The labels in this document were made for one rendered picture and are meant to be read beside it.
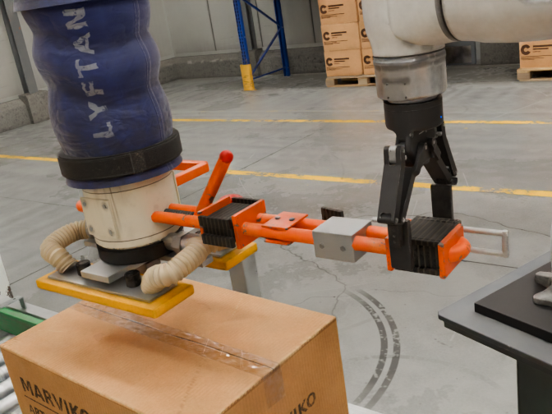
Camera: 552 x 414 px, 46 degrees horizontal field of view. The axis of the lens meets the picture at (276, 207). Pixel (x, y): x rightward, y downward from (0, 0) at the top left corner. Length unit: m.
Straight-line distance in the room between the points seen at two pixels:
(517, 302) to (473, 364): 1.18
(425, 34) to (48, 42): 0.63
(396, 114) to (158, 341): 0.72
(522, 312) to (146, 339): 0.86
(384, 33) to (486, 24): 0.13
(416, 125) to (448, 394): 1.93
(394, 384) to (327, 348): 1.45
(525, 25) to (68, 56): 0.71
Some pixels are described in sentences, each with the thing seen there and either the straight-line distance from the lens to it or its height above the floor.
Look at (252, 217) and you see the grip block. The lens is 1.08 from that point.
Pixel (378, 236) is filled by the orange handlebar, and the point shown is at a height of 1.21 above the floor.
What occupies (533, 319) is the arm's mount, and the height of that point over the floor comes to 0.78.
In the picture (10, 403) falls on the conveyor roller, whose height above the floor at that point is 0.54.
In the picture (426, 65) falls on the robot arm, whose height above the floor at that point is 1.46.
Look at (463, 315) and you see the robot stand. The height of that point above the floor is 0.75.
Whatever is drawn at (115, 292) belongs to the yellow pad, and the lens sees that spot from 1.20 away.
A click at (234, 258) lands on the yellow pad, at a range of 1.25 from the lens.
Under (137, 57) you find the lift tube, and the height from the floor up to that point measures 1.50.
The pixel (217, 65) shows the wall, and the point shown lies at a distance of 12.28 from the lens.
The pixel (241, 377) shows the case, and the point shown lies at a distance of 1.17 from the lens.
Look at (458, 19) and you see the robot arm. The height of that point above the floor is 1.52.
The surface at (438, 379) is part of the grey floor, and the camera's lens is 2.75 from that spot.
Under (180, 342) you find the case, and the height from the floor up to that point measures 0.95.
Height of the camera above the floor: 1.59
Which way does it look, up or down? 19 degrees down
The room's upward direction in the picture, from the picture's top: 9 degrees counter-clockwise
